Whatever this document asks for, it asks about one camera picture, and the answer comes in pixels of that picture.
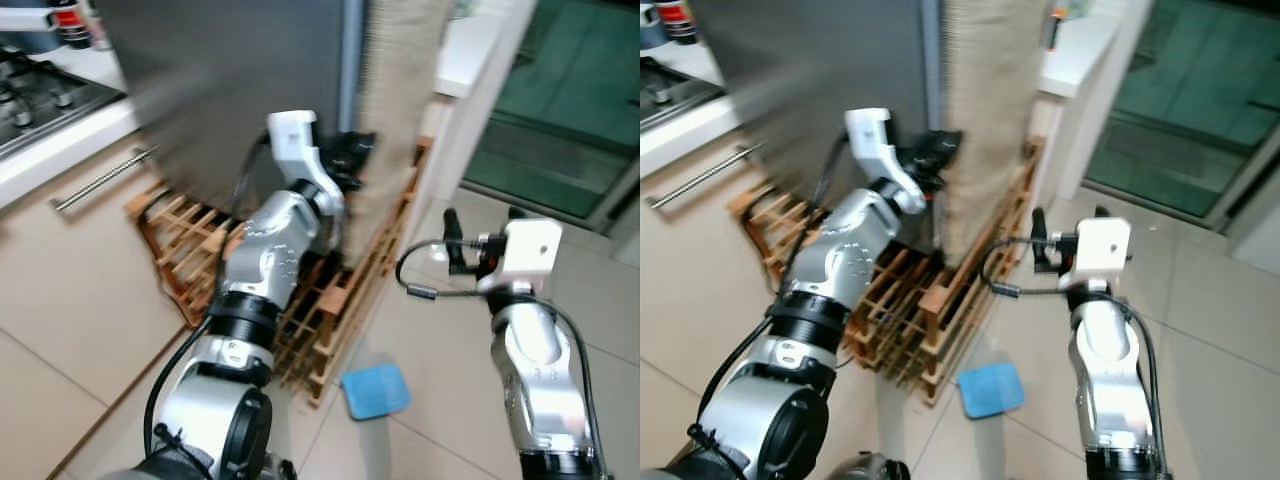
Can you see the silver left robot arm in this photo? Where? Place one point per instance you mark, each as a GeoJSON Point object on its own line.
{"type": "Point", "coordinates": [850, 250]}
{"type": "Point", "coordinates": [270, 250]}

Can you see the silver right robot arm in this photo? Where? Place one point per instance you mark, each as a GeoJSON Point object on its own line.
{"type": "Point", "coordinates": [1105, 380]}
{"type": "Point", "coordinates": [535, 380]}

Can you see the beige burlap cloth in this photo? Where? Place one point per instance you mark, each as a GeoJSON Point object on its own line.
{"type": "Point", "coordinates": [990, 100]}
{"type": "Point", "coordinates": [405, 100]}

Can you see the green glass door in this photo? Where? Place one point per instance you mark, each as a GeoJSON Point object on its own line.
{"type": "Point", "coordinates": [560, 110]}
{"type": "Point", "coordinates": [1190, 100]}

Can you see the wooden wine rack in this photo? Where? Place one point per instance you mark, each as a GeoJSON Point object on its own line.
{"type": "Point", "coordinates": [335, 320]}
{"type": "Point", "coordinates": [940, 310]}

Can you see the white side counter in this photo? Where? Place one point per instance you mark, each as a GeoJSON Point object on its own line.
{"type": "Point", "coordinates": [1075, 60]}
{"type": "Point", "coordinates": [470, 50]}

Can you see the blue sponge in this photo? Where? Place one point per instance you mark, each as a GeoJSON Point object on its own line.
{"type": "Point", "coordinates": [990, 390]}
{"type": "Point", "coordinates": [375, 392]}

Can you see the black gas stove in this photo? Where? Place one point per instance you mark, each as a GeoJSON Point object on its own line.
{"type": "Point", "coordinates": [45, 100]}
{"type": "Point", "coordinates": [670, 95]}

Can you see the dark bottle with red label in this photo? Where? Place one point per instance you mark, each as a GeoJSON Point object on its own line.
{"type": "Point", "coordinates": [72, 22]}
{"type": "Point", "coordinates": [676, 18]}

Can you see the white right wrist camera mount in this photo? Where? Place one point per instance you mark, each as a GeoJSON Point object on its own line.
{"type": "Point", "coordinates": [530, 250]}
{"type": "Point", "coordinates": [1102, 250]}

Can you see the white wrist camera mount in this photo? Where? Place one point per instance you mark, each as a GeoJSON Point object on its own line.
{"type": "Point", "coordinates": [875, 140]}
{"type": "Point", "coordinates": [530, 250]}
{"type": "Point", "coordinates": [1102, 250]}
{"type": "Point", "coordinates": [295, 140]}

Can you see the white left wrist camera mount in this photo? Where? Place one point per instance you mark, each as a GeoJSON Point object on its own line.
{"type": "Point", "coordinates": [295, 140]}
{"type": "Point", "coordinates": [875, 140]}

